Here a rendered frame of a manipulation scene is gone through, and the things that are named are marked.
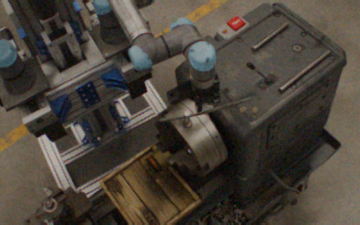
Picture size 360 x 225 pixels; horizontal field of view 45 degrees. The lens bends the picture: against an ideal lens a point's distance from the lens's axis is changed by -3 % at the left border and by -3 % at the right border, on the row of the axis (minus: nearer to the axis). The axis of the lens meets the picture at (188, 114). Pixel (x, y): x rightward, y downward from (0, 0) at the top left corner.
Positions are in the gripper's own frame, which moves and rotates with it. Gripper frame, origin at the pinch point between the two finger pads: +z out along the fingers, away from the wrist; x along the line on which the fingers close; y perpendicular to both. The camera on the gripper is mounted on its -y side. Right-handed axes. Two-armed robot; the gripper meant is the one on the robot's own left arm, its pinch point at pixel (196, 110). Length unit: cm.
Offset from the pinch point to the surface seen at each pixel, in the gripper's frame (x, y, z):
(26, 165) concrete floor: 57, -113, 149
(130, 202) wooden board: -14, -32, 48
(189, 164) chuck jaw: -10.6, -5.3, 24.2
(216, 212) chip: -17, 5, 80
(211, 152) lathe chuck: -8.9, 3.5, 19.8
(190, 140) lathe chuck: -4.9, -3.5, 14.4
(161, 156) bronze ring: -4.9, -15.6, 24.7
